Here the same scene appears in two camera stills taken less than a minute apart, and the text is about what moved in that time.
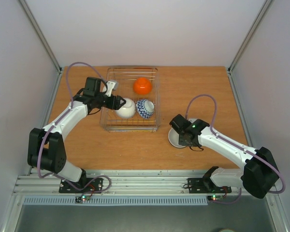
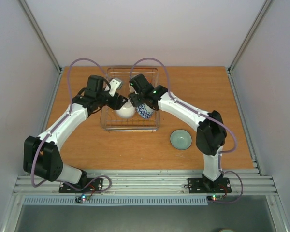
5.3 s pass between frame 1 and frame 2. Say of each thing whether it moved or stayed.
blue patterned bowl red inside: stayed
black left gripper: stayed
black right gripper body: moved
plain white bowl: stayed
